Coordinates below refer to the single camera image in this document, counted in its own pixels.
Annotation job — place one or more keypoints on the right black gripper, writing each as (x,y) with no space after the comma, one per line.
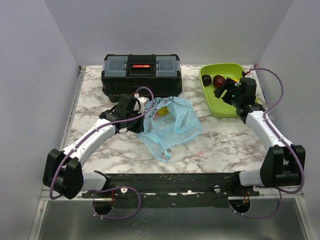
(228,85)

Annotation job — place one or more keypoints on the red fake fruit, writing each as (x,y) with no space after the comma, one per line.
(218,80)

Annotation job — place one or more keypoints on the dark purple fake fruit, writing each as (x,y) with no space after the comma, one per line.
(206,80)

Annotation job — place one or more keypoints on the blue plastic bag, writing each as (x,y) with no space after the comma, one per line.
(179,126)

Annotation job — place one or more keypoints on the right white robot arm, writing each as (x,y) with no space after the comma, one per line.
(284,161)

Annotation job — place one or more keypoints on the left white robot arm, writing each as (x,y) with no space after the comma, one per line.
(63,171)

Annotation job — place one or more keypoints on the green plastic tray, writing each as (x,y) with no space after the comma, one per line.
(220,105)

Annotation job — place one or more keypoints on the black plastic toolbox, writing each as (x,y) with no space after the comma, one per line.
(124,74)

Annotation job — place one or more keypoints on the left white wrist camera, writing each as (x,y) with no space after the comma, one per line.
(141,102)

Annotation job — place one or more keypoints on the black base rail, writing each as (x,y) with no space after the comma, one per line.
(171,190)

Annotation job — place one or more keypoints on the aluminium frame rail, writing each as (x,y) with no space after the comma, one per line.
(238,207)

